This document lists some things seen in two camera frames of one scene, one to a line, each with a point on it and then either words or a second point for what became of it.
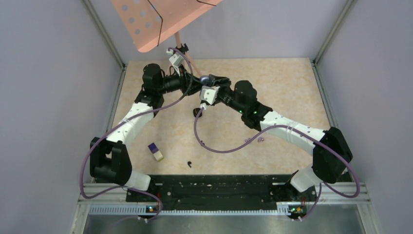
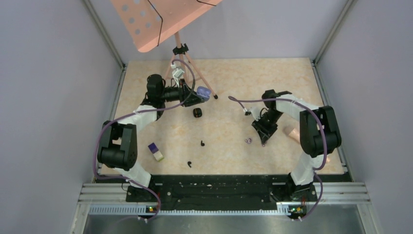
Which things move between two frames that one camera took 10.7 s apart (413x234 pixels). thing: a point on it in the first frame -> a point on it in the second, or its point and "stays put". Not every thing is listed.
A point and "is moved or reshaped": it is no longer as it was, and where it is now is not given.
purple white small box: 155,151 stays put
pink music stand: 148,21 stays put
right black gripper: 222,82 -> 265,133
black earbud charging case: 196,111 stays put
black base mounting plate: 221,192 stays put
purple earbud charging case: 205,79 is moved or reshaped
